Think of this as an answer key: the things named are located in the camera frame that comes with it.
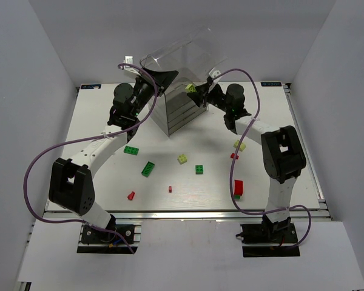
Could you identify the clear acrylic cover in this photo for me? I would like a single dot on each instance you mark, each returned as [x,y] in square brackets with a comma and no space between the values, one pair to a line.
[193,56]

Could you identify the green lego brick left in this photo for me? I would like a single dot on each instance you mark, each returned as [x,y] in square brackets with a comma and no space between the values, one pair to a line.
[131,150]

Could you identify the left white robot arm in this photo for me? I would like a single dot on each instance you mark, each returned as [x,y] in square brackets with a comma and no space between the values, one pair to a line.
[71,184]

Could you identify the red cone lego left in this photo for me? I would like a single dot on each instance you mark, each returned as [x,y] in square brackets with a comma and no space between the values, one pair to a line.
[131,196]

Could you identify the grey stacked drawer trays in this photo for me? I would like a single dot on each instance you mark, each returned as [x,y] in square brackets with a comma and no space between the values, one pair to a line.
[175,109]

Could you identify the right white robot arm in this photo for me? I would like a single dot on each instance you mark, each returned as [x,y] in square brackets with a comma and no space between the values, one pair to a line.
[283,156]

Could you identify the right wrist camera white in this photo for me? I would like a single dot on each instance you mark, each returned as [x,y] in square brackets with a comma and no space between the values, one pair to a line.
[215,75]

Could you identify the yellow lego brick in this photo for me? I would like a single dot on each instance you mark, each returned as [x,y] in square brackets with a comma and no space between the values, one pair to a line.
[190,88]
[239,145]
[182,159]

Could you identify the red cone lego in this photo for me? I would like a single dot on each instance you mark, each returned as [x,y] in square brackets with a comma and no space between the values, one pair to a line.
[233,156]
[131,196]

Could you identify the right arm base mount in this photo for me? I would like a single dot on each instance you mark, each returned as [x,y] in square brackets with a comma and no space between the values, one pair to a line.
[269,240]

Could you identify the green lego brick square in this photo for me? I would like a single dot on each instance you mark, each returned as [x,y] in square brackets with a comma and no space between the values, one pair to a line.
[199,169]

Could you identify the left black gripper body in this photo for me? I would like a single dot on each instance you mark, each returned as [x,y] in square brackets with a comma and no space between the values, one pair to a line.
[151,80]

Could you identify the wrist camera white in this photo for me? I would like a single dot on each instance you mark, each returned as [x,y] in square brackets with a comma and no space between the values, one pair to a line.
[129,69]
[215,75]

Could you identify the green lego brick long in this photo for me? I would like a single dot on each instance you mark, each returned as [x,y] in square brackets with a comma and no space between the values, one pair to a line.
[148,169]

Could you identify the left blue label sticker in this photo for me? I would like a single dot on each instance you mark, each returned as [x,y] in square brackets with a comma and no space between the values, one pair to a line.
[90,86]

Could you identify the red cone lego right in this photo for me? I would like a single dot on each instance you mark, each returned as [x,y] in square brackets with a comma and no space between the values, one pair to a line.
[233,156]

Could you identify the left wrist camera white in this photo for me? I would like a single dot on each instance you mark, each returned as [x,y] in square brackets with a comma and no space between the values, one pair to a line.
[129,69]

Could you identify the right blue label sticker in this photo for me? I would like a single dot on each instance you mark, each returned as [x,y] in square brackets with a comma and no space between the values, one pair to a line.
[270,84]

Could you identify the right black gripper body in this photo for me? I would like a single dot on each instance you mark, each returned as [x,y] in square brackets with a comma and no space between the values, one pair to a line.
[207,93]

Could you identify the blue label sticker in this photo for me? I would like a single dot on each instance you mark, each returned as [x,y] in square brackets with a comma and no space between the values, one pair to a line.
[90,86]
[270,84]

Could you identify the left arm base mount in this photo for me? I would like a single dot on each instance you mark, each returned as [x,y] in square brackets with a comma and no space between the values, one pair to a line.
[92,241]

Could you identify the red white green lego stack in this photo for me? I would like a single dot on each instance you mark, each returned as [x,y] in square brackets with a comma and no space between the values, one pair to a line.
[238,189]

